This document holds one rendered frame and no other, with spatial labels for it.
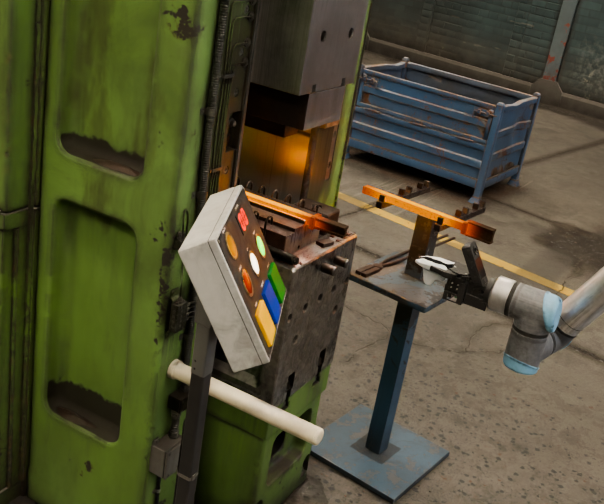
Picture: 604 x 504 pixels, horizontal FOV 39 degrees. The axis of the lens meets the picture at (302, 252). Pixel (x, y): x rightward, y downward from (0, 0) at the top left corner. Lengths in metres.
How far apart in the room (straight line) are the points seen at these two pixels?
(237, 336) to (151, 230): 0.51
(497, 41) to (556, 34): 0.75
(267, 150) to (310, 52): 0.62
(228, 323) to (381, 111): 4.78
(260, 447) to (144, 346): 0.52
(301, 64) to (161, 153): 0.40
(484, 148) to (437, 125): 0.38
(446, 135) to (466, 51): 4.74
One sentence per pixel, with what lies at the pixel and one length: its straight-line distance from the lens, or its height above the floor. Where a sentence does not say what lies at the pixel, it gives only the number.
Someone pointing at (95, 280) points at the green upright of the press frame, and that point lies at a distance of 2.37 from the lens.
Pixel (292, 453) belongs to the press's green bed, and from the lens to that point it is 2.86.
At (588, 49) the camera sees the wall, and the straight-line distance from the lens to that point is 10.15.
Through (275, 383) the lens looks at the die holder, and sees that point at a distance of 2.41.
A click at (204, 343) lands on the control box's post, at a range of 1.90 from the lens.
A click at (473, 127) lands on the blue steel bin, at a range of 6.08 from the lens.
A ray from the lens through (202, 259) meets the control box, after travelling 1.64.
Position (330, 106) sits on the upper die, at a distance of 2.28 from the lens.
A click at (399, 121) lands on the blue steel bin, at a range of 6.31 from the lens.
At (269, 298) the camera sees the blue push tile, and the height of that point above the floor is 1.02.
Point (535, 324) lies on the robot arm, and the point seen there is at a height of 0.95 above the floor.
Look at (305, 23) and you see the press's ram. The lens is 2.09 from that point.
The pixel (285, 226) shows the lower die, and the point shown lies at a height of 0.99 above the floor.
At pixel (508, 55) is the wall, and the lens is 10.55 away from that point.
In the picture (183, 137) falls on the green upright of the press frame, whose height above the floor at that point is 1.26.
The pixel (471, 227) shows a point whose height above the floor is 0.99.
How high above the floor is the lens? 1.83
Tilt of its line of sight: 23 degrees down
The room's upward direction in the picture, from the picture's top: 10 degrees clockwise
